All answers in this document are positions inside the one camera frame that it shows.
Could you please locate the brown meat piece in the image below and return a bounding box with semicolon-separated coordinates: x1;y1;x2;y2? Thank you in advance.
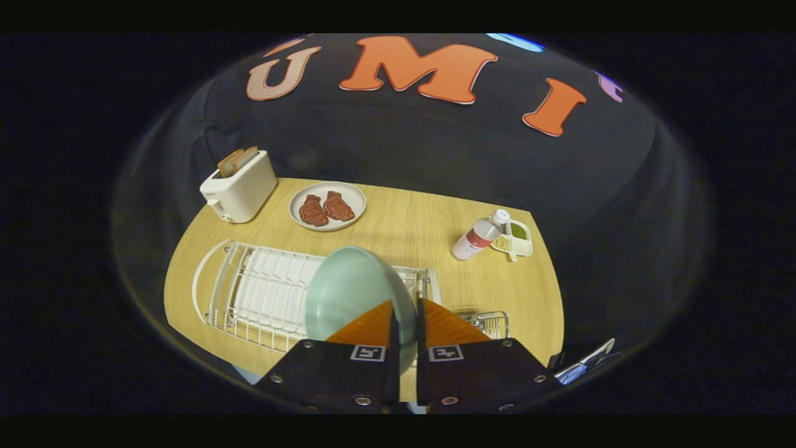
323;190;356;222
298;194;330;228

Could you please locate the small metal wire basket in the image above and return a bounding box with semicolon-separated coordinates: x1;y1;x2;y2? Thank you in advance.
457;310;511;341

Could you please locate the black backdrop cloth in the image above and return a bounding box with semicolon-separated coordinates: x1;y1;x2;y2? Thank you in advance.
115;34;713;399

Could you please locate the clear water bottle red label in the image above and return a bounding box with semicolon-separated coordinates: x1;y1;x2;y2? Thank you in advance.
450;209;511;262

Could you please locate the white round plate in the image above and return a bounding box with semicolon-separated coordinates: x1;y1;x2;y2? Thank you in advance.
289;181;368;233

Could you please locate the white wire dish rack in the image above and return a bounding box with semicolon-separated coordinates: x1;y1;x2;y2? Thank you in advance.
191;239;443;356

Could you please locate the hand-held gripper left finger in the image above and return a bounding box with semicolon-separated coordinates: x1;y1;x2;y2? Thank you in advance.
255;300;401;414

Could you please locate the brown toast slice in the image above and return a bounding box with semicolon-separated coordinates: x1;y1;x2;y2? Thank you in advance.
217;149;245;178
231;146;259;174

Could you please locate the white toaster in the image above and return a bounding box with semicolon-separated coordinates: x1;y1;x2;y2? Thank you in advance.
199;149;279;225

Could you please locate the light green plate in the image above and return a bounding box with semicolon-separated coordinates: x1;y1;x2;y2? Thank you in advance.
304;245;419;375

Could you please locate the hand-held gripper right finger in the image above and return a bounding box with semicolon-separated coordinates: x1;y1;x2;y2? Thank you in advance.
416;298;564;415

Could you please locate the white divided dish with beans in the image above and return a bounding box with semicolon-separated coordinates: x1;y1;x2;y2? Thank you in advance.
490;219;534;263

